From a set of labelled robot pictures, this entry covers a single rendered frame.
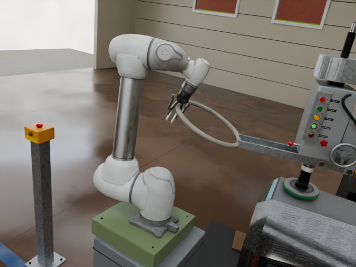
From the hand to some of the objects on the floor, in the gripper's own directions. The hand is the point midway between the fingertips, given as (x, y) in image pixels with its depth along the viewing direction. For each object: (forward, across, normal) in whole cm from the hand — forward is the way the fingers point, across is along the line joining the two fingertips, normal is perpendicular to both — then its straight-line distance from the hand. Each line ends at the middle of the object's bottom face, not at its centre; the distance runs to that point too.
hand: (171, 116), depth 191 cm
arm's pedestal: (+106, +39, -76) cm, 136 cm away
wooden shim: (+84, +115, +16) cm, 143 cm away
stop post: (+139, -28, -25) cm, 144 cm away
